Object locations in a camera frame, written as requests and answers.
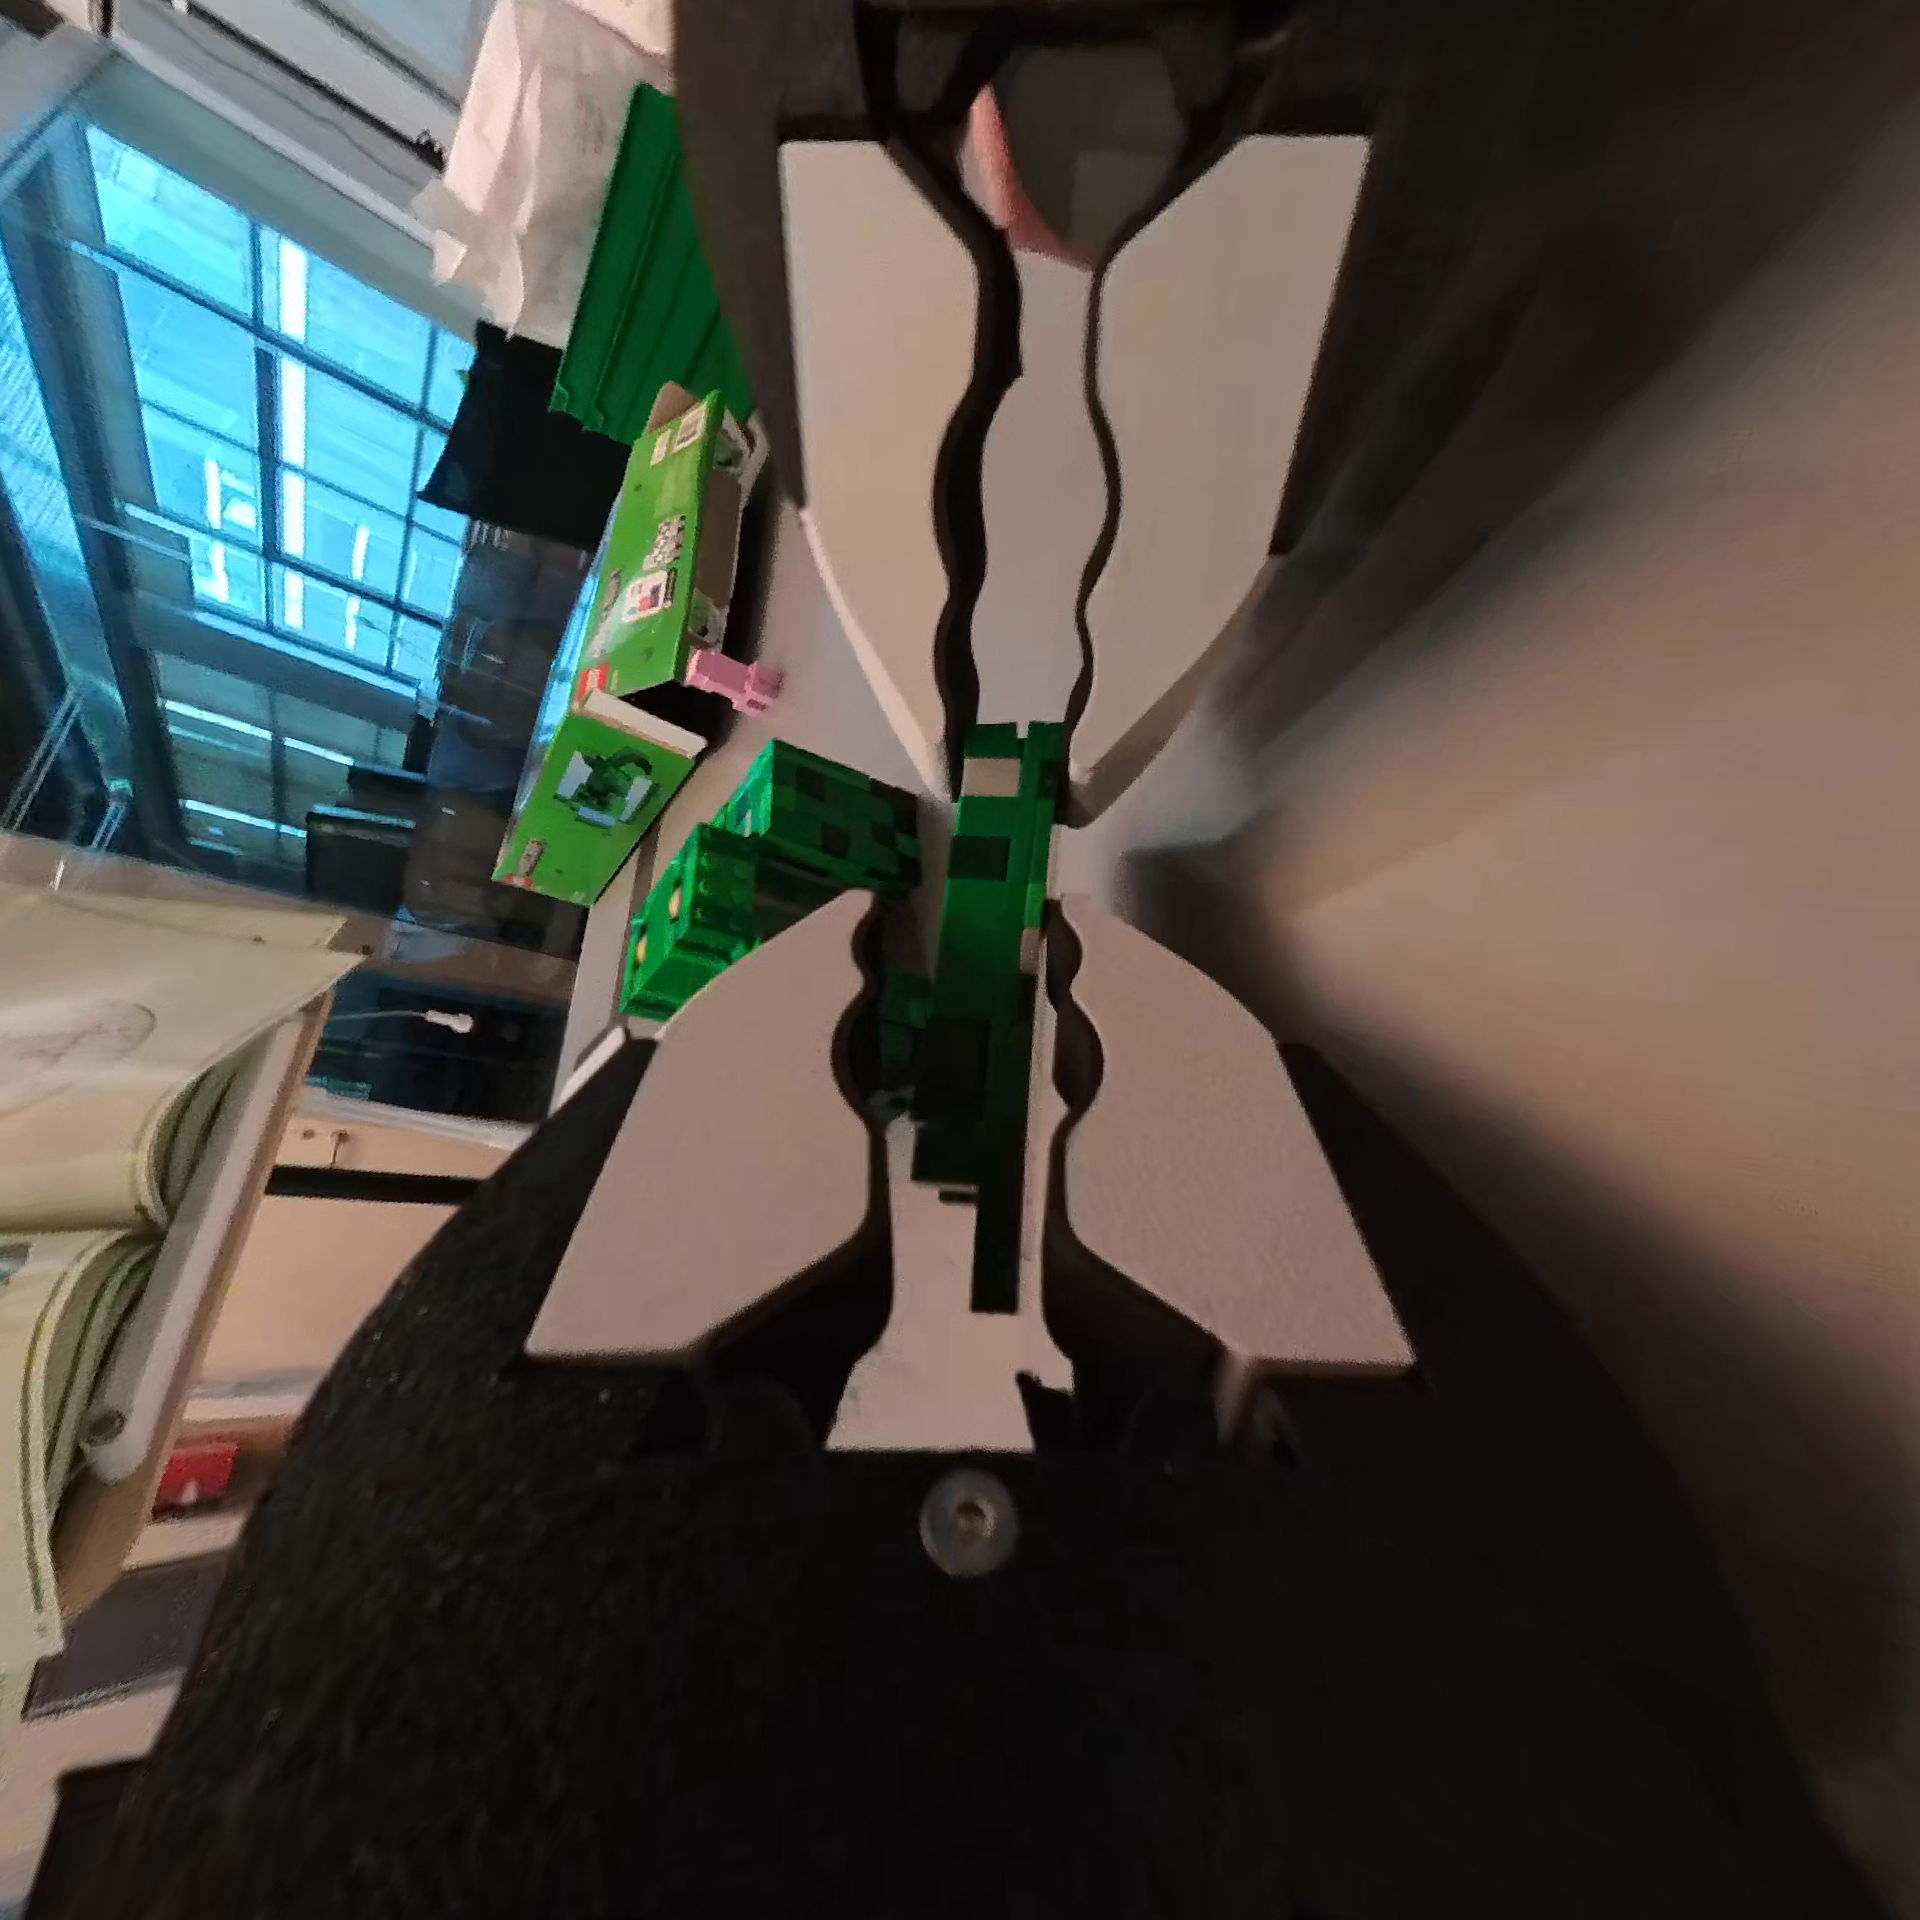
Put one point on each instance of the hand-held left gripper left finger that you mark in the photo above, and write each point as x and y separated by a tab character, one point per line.
705	1155

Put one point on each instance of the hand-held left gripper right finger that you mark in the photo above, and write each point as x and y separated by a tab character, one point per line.
1231	1171

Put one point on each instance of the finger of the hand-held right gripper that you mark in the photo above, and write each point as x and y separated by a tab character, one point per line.
1215	422
868	388

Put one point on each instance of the green lego plate assembly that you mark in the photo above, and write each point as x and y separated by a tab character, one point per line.
991	931

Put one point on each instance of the green blocky lego model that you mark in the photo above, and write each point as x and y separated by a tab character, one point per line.
720	902

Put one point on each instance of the green lego box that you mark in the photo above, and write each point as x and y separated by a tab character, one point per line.
644	600

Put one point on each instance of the pink lego piece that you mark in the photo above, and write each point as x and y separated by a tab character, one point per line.
733	678

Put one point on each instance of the lego instruction booklet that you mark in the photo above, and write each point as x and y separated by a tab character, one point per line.
90	1020

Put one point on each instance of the person's right hand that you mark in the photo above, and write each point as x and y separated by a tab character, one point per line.
997	182

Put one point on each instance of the green ribbed panel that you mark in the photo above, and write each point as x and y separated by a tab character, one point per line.
644	271

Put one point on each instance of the white plastic bag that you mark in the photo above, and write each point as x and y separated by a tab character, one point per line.
523	148

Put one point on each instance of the black cloth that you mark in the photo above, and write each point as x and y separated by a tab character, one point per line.
504	422

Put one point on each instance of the pale booklet stand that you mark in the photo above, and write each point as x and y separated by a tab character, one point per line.
195	1275

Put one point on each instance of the small red box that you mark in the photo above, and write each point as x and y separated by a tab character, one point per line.
195	1478

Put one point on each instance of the large window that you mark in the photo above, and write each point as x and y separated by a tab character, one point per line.
225	451

